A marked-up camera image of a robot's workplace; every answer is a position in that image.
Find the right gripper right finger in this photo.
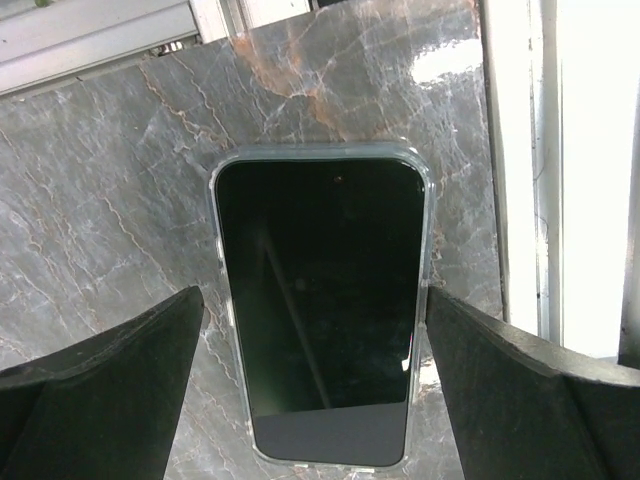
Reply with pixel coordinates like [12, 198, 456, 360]
[427, 287, 639, 479]

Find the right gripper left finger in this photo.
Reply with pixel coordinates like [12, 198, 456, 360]
[1, 286, 204, 479]

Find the smartphone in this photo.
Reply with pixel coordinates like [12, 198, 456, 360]
[208, 142, 435, 470]

